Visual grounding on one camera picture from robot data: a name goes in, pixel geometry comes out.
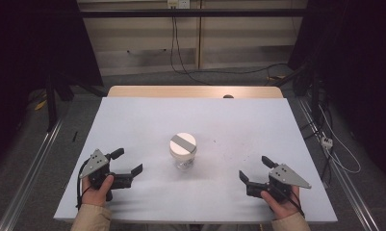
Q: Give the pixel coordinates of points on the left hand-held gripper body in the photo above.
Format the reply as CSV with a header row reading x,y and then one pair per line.
x,y
96,162

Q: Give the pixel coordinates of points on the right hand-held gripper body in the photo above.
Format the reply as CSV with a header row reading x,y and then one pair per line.
x,y
285,178

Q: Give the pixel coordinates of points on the clear glass jar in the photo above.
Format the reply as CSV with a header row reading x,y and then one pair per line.
x,y
184,164

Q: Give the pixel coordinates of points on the person's right hand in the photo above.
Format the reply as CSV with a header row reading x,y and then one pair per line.
x,y
282,207

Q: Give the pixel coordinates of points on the person's left hand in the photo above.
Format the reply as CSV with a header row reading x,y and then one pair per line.
x,y
96,194

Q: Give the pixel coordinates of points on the small black stick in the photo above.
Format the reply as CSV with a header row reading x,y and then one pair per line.
x,y
74,136

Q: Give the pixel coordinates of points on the white power strip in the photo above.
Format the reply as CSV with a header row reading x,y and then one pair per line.
x,y
327,142

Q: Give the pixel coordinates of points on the white board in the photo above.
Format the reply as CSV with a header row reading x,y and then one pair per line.
x,y
213,122

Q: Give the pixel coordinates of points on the yellow tape piece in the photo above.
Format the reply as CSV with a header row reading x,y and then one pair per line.
x,y
40,105

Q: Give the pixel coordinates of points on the wooden table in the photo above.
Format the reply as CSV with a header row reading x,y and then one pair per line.
x,y
168,91

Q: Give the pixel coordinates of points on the black curtain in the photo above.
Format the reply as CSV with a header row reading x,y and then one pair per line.
x,y
30,48
357,64

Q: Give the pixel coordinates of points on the black horizontal metal bar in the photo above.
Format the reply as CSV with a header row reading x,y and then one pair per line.
x,y
193,12

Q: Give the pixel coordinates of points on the aluminium floor rail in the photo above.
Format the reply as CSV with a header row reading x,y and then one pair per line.
x,y
341,173
27,173

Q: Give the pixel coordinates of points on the white wall socket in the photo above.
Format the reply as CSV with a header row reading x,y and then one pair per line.
x,y
178,3

